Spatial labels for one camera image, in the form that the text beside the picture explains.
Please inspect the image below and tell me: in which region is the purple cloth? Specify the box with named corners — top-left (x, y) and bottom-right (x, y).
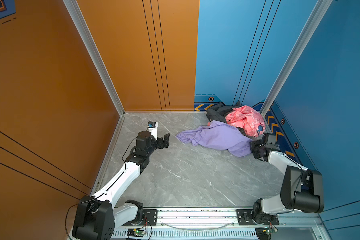
top-left (176, 121), bottom-right (253, 158)

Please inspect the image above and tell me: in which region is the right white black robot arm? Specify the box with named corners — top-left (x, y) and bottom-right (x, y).
top-left (250, 133), bottom-right (325, 225)

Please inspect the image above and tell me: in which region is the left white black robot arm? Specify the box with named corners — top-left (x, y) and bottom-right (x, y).
top-left (67, 129), bottom-right (171, 240)

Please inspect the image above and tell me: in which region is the pink patterned cloth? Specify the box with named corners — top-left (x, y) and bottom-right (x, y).
top-left (208, 104), bottom-right (267, 138)

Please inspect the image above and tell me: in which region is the dark grey cloth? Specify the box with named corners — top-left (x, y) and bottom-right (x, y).
top-left (205, 100), bottom-right (253, 139)

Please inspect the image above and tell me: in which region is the right green circuit board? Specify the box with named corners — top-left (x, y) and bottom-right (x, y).
top-left (255, 228), bottom-right (279, 240)

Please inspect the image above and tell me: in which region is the green circuit board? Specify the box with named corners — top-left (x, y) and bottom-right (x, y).
top-left (126, 229), bottom-right (147, 240)
top-left (255, 228), bottom-right (279, 240)

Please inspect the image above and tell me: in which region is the left green circuit board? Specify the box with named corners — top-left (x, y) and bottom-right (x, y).
top-left (126, 229), bottom-right (147, 240)

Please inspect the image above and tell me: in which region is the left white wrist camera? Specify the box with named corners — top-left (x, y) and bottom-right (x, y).
top-left (147, 121), bottom-right (158, 139)

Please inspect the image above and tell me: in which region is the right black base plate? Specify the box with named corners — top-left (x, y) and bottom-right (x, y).
top-left (236, 209), bottom-right (280, 226)

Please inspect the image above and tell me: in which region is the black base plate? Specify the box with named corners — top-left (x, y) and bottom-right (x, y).
top-left (236, 209), bottom-right (280, 226)
top-left (123, 209), bottom-right (158, 227)

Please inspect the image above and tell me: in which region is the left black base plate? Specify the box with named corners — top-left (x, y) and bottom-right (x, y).
top-left (123, 209), bottom-right (158, 227)

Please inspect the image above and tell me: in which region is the aluminium front rail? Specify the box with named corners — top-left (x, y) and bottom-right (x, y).
top-left (109, 207), bottom-right (331, 240)

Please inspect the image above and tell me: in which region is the left aluminium corner post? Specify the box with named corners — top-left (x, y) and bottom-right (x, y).
top-left (63, 0), bottom-right (125, 117)

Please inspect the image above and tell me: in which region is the aluminium corner post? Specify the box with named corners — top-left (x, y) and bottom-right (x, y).
top-left (260, 0), bottom-right (333, 117)
top-left (63, 0), bottom-right (125, 117)

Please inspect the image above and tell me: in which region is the right aluminium corner post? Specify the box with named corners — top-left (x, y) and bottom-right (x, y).
top-left (260, 0), bottom-right (333, 117)

